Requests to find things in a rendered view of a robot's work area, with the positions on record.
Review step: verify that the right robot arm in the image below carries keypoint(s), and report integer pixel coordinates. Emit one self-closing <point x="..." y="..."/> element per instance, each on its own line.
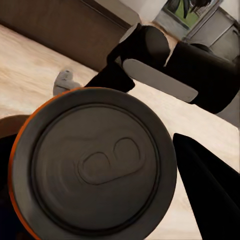
<point x="193" y="73"/>

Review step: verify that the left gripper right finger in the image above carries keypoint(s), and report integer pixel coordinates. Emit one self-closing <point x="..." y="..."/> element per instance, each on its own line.
<point x="212" y="187"/>

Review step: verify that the fixed window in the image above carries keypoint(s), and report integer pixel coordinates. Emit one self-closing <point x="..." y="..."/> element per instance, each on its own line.
<point x="178" y="18"/>

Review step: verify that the can of soda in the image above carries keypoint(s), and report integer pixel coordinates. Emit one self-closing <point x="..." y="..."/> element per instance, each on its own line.
<point x="92" y="163"/>
<point x="10" y="225"/>

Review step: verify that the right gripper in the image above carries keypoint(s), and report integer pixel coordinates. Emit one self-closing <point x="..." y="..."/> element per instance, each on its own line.
<point x="93" y="83"/>

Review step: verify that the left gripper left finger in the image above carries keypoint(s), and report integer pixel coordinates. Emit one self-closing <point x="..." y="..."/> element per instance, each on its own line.
<point x="6" y="144"/>

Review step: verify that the trash can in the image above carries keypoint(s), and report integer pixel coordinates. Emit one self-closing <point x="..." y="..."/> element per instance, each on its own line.
<point x="11" y="125"/>

